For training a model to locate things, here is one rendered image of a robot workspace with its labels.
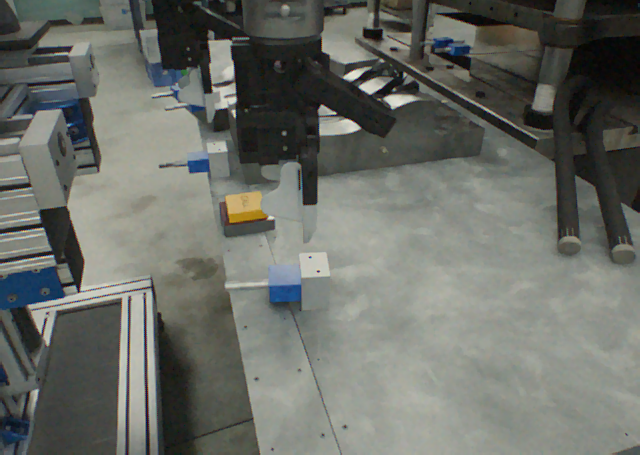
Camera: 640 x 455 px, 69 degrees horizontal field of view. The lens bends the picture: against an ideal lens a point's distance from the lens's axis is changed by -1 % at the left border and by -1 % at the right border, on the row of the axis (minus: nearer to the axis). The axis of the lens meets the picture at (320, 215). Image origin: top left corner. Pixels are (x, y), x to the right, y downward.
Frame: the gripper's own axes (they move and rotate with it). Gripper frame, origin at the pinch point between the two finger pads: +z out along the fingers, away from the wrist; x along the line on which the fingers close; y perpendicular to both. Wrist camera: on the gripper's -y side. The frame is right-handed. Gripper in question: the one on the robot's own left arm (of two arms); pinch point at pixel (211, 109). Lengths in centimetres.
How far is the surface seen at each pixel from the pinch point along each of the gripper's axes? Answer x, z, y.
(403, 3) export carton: -562, 55, -285
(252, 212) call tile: 22.6, 9.9, -3.8
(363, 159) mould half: 6.4, 10.8, -27.8
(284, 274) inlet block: 40.1, 9.3, -5.5
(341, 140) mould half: 6.6, 6.2, -23.2
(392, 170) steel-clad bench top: 7.9, 13.2, -33.5
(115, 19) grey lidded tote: -658, 70, 103
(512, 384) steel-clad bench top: 60, 14, -26
